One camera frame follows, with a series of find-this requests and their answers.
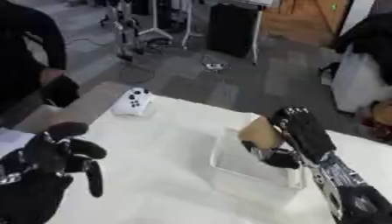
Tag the person's hand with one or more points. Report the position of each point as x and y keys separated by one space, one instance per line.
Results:
x=60 y=92

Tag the person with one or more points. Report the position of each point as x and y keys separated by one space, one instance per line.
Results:
x=365 y=73
x=20 y=43

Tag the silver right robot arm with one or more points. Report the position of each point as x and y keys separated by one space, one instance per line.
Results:
x=339 y=176

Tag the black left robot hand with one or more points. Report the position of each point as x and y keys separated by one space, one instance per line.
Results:
x=56 y=154

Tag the white power strip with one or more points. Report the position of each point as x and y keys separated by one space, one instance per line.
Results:
x=215 y=66

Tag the black cabinet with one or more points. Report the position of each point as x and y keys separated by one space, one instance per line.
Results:
x=232 y=29

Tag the white game controller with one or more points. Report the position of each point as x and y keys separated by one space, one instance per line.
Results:
x=133 y=102

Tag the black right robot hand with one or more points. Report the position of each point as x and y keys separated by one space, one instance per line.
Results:
x=306 y=134

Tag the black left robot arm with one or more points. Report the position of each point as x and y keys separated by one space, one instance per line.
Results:
x=30 y=201

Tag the white table leg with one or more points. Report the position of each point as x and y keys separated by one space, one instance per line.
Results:
x=256 y=38

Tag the white open box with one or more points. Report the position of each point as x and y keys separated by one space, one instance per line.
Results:
x=240 y=163

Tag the tan block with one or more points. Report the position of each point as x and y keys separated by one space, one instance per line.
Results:
x=259 y=134

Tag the metal tripod stand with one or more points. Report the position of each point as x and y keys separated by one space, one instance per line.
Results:
x=132 y=32

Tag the brown wooden board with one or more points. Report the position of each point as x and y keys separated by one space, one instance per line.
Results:
x=306 y=20

